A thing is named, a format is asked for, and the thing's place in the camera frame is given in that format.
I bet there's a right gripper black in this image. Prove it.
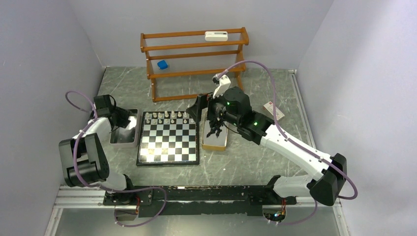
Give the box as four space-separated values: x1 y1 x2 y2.
186 87 240 127

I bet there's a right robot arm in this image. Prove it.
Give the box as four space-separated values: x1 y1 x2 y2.
186 87 347 206

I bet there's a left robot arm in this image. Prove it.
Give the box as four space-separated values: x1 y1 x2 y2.
59 94 139 205

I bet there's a black chess pieces pile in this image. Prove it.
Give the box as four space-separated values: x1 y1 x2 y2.
206 118 224 138

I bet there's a black white chess board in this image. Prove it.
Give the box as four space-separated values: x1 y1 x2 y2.
136 111 200 166

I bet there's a pink metal tin tray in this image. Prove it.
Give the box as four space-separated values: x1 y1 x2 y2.
109 109 142 148

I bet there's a gold metal tin tray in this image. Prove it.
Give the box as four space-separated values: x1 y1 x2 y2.
201 113 228 151

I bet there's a small red white card box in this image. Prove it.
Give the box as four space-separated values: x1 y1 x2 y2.
263 101 285 121

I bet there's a wooden two-tier shelf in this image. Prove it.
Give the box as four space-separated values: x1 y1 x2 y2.
140 27 250 102

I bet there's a blue block on shelf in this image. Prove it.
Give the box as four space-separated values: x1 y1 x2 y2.
157 60 169 70

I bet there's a white box on shelf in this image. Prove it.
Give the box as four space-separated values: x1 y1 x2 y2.
205 31 229 42

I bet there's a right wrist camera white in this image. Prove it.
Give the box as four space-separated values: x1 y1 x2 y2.
212 73 231 98

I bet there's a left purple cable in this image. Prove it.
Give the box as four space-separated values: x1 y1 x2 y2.
65 91 167 228

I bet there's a purple cable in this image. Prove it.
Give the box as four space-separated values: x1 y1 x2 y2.
215 60 358 226
65 91 167 228

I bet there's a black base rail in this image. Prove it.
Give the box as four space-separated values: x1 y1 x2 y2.
103 185 297 218

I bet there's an aluminium frame rail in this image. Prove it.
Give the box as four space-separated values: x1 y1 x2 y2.
45 186 350 236

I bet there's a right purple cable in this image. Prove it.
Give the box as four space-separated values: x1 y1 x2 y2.
215 60 358 226

